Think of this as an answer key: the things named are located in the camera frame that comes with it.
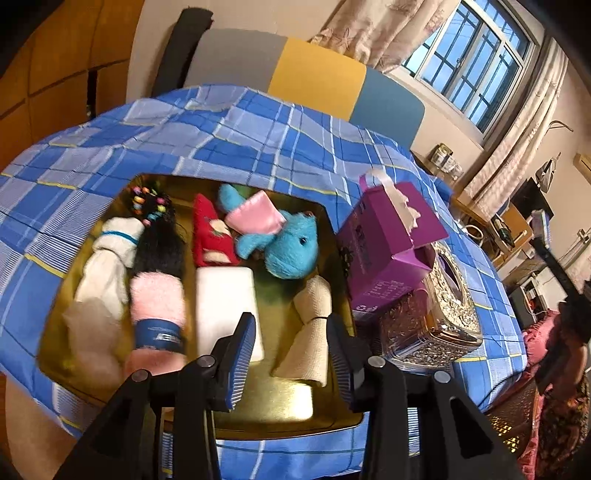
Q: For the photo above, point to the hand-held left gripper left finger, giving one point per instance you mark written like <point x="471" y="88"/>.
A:
<point x="242" y="364"/>

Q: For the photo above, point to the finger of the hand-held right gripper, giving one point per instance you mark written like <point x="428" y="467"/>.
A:
<point x="556" y="267"/>

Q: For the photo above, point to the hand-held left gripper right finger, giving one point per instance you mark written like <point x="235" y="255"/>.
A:
<point x="339" y="360"/>

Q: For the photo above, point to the gold metal tray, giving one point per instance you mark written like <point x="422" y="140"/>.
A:
<point x="277" y="401"/>

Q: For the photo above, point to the beige sock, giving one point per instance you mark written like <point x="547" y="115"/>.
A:
<point x="314" y="300"/>

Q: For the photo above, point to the white towel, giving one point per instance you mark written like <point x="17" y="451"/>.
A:
<point x="221" y="300"/>

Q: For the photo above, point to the pink fluffy sock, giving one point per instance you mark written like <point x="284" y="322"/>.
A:
<point x="157" y="295"/>

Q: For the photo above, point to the blue plush elephant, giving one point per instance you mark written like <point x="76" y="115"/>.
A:
<point x="291" y="249"/>

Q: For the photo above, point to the black wig with beads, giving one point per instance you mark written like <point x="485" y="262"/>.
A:
<point x="157" y="249"/>

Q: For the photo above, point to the white sock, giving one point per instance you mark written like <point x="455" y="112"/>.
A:
<point x="106" y="277"/>

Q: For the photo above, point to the small storage cabinet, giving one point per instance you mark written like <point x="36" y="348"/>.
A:
<point x="528" y="300"/>

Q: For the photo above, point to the wooden chair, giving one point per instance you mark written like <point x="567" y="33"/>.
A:
<point x="512" y="226"/>

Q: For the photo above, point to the black monitor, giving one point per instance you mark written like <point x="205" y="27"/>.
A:
<point x="531" y="198"/>

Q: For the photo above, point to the hanging bag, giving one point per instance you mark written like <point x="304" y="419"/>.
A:
<point x="548" y="173"/>

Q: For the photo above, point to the air conditioner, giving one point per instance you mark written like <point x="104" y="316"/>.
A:
<point x="584" y="164"/>

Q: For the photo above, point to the purple carton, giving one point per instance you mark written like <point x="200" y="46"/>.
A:
<point x="388" y="258"/>

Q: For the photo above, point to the wooden desk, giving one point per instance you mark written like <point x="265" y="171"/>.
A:
<point x="455" y="198"/>

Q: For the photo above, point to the floral curtain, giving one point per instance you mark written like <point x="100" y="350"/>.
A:
<point x="378" y="32"/>
<point x="517" y="129"/>

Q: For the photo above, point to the packets on desk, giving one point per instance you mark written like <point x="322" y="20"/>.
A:
<point x="445" y="161"/>

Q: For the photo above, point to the barred window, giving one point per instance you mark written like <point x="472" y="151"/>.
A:
<point x="475" y="60"/>

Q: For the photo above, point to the blue plaid bedsheet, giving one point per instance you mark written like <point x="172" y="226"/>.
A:
<point x="231" y="138"/>

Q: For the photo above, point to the grey yellow blue headboard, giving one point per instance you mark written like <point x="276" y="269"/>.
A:
<point x="314" y="78"/>

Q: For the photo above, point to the black bedpost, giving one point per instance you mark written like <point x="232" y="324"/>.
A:
<point x="180" y="50"/>

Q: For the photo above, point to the wooden wardrobe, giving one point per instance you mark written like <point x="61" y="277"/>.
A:
<point x="55" y="69"/>

